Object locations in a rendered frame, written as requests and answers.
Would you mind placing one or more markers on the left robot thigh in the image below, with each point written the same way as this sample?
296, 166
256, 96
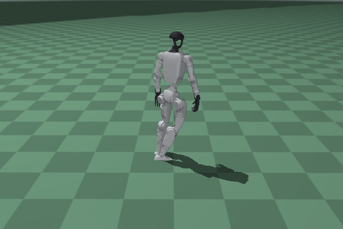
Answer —
165, 112

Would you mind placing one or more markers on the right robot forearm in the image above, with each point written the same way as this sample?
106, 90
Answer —
195, 88

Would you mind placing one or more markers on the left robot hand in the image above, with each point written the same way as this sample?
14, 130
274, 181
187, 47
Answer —
157, 94

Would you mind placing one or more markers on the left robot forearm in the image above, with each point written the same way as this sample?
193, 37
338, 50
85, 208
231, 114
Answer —
157, 83

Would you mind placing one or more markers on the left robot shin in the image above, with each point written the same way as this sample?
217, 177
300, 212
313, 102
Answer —
160, 137

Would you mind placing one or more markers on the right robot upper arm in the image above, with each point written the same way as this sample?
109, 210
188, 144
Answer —
188, 60

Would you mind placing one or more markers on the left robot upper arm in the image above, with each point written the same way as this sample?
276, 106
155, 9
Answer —
159, 65

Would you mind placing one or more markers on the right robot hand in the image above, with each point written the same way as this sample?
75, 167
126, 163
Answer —
195, 108

